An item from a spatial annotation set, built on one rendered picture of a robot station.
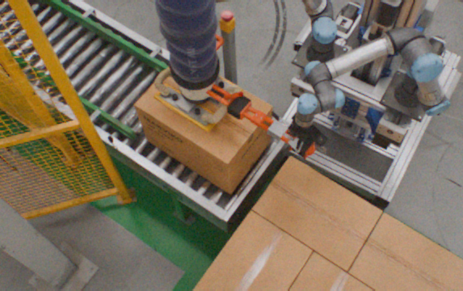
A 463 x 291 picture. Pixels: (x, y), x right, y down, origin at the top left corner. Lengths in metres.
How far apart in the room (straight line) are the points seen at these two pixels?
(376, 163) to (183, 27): 1.84
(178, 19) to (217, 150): 0.82
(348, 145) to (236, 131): 1.06
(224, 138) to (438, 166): 1.71
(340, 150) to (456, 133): 0.91
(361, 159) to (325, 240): 0.78
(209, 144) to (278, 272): 0.75
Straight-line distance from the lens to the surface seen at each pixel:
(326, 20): 2.71
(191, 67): 2.33
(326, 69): 2.20
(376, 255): 2.95
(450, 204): 3.78
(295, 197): 2.99
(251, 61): 4.10
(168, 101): 2.65
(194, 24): 2.09
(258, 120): 2.43
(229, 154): 2.64
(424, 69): 2.18
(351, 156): 3.51
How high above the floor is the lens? 3.32
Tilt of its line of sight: 61 degrees down
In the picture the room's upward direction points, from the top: straight up
